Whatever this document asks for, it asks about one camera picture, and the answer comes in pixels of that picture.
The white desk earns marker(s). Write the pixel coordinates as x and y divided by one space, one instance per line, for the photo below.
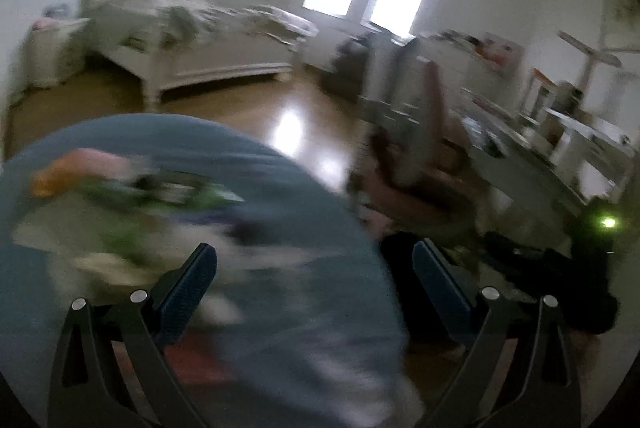
549 191

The white model airplane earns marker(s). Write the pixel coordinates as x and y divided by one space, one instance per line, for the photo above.
594 56

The pink desk chair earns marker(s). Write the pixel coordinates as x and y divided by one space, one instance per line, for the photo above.
411 170

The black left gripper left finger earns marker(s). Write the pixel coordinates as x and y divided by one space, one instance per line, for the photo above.
87 388

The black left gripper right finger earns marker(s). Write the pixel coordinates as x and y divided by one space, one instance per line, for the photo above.
517 368

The white bed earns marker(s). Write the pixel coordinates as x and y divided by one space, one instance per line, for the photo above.
170 44

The white nightstand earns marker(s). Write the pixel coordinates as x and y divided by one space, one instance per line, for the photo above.
56 49

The white dresser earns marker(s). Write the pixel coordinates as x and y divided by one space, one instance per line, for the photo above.
483 67

